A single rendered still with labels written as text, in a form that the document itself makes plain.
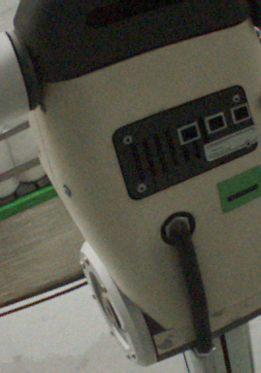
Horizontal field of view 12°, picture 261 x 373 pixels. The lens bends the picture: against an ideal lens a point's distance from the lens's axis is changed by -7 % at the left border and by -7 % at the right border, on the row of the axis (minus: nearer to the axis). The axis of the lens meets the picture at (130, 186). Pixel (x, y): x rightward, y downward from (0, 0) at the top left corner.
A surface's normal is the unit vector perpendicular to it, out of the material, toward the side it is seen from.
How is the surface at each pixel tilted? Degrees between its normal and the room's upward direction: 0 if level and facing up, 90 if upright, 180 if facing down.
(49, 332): 0
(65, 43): 90
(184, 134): 90
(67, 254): 90
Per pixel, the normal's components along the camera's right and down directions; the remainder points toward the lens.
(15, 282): 0.34, 0.43
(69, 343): -0.24, -0.82
